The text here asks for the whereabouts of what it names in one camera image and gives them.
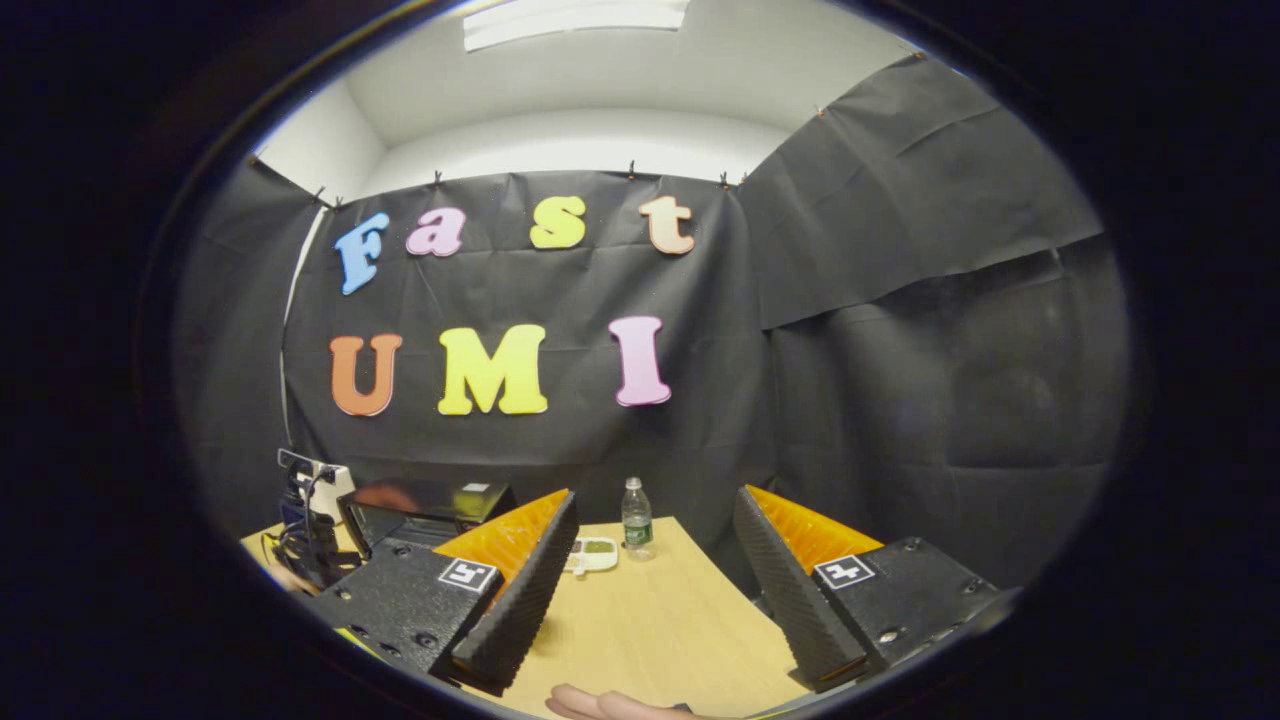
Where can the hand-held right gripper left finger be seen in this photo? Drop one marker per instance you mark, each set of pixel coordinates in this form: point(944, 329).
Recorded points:
point(530, 590)

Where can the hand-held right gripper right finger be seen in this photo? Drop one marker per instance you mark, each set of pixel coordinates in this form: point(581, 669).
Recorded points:
point(790, 600)

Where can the black electric oven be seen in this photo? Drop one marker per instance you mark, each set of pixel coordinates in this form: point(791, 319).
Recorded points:
point(430, 510)

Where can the white toaster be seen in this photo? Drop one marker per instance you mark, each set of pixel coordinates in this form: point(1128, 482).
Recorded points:
point(338, 490)

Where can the white divided dish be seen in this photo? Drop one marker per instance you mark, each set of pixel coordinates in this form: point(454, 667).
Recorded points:
point(598, 555)

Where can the clear plastic water bottle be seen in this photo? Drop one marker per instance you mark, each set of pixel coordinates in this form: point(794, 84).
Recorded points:
point(637, 525)

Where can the black backdrop cloth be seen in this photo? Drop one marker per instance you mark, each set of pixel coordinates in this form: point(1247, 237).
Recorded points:
point(600, 290)

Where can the large ceiling light panel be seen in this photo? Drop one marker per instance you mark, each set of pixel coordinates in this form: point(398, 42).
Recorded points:
point(575, 18)

